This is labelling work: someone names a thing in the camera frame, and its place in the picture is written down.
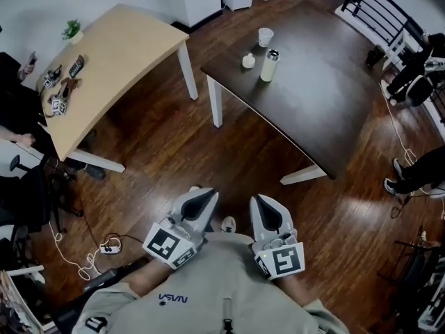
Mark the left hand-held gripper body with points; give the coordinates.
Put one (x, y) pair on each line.
(163, 245)

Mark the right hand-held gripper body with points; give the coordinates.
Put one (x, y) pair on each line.
(283, 259)

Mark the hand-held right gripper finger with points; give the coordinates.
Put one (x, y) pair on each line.
(281, 219)
(259, 221)

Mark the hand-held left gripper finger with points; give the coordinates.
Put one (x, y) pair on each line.
(186, 202)
(205, 218)

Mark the white plastic cap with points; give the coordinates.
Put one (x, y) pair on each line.
(248, 62)

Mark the cream bottle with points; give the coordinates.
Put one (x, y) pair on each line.
(269, 66)

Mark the person's right forearm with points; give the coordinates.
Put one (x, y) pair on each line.
(299, 291)

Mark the person's left forearm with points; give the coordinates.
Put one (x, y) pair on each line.
(153, 277)

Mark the white paper cup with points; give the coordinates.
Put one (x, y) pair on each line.
(266, 37)

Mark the person's left shoe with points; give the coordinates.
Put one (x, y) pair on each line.
(195, 188)

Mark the person's shoe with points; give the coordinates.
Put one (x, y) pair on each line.
(228, 224)
(195, 188)

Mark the person's right shoe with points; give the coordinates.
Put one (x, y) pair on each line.
(228, 224)

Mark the white power strip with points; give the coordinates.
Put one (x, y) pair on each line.
(110, 249)

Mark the person's grey shirt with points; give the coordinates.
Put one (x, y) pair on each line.
(215, 277)

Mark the black metal chair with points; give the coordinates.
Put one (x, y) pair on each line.
(413, 266)

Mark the dark brown wooden table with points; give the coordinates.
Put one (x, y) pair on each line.
(313, 92)

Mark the light wooden table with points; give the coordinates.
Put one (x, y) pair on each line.
(121, 54)

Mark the black office chair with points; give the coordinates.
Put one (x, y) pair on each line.
(15, 164)

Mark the black calculator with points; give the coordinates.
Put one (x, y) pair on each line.
(76, 67)

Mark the spare grey hand-held gripper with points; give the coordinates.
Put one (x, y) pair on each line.
(52, 77)

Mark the small potted plant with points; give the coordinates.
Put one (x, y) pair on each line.
(72, 30)

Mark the white table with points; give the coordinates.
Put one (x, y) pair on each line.
(398, 49)

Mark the black metal railing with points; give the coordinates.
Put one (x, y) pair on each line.
(379, 5)

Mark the black chair frame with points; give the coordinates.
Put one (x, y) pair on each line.
(104, 277)

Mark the white storage frame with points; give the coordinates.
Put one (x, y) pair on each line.
(26, 271)

